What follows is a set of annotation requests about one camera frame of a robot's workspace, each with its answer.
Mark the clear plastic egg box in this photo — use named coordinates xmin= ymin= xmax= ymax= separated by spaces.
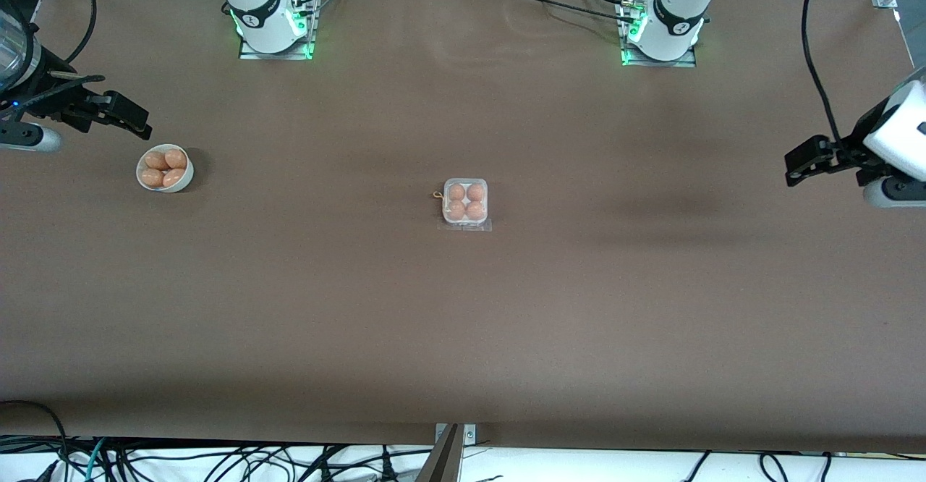
xmin=440 ymin=177 xmax=493 ymax=233

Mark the brown table cover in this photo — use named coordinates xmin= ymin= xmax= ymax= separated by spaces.
xmin=0 ymin=0 xmax=926 ymax=454

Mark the white round bowl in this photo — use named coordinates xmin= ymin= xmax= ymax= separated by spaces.
xmin=136 ymin=143 xmax=195 ymax=193

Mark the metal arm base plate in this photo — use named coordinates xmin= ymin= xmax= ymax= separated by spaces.
xmin=619 ymin=0 xmax=699 ymax=68
xmin=237 ymin=0 xmax=317 ymax=61

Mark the teal cable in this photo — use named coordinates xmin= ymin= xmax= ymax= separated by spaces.
xmin=83 ymin=437 xmax=109 ymax=482

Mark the small metal bracket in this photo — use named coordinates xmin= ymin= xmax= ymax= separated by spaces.
xmin=434 ymin=423 xmax=477 ymax=445

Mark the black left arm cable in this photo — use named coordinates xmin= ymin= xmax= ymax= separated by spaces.
xmin=801 ymin=0 xmax=846 ymax=146

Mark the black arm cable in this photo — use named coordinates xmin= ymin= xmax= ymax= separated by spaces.
xmin=801 ymin=0 xmax=846 ymax=146
xmin=0 ymin=0 xmax=108 ymax=117

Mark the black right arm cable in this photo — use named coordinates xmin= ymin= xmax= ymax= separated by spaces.
xmin=0 ymin=0 xmax=108 ymax=117

